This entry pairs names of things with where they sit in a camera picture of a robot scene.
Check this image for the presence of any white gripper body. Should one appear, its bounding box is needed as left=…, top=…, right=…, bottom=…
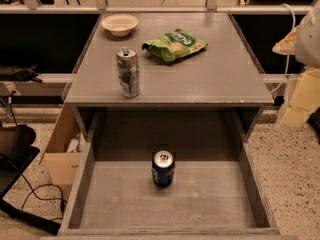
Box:
left=278, top=67, right=320, bottom=129

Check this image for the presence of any blue pepsi can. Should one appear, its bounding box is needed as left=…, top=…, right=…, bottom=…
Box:
left=152, top=150, right=175, bottom=187

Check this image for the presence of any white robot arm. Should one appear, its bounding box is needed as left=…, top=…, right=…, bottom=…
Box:
left=272, top=8, right=320, bottom=130

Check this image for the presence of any grey counter cabinet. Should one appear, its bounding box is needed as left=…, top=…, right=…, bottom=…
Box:
left=63, top=11, right=275, bottom=142

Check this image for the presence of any open grey drawer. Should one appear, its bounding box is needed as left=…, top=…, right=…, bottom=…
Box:
left=58, top=110, right=279, bottom=240

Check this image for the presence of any silver energy drink can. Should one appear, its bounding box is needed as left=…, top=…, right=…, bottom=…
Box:
left=116, top=47, right=140, bottom=98

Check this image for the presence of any green chip bag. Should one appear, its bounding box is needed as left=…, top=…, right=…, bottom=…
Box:
left=142, top=29, right=208, bottom=62

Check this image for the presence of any white paper bowl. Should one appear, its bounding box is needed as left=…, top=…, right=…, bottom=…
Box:
left=101, top=14, right=139, bottom=37

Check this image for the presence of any cardboard box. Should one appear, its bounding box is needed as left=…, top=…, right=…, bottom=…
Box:
left=43, top=106, right=82, bottom=185

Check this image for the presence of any black chair base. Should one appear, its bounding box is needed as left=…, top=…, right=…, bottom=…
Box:
left=0, top=124, right=60, bottom=235

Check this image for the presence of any white hanging cable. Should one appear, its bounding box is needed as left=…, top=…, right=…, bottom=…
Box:
left=269, top=3, right=298, bottom=95

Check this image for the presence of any metal railing frame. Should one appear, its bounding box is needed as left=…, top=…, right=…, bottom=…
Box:
left=0, top=0, right=320, bottom=16

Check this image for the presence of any black floor cable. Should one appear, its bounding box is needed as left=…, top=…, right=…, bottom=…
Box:
left=0, top=152, right=68, bottom=222

